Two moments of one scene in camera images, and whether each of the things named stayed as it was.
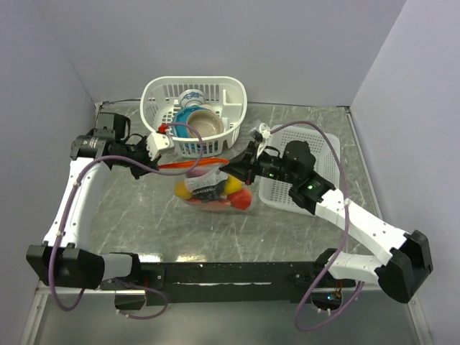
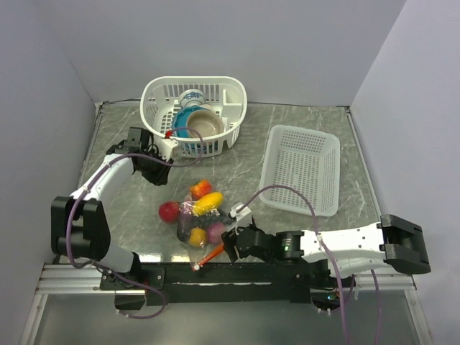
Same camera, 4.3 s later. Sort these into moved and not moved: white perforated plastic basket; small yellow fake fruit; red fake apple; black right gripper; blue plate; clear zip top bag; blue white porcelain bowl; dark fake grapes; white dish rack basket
Moved: clear zip top bag; small yellow fake fruit; black right gripper; red fake apple; dark fake grapes
Not moved: blue white porcelain bowl; white dish rack basket; blue plate; white perforated plastic basket
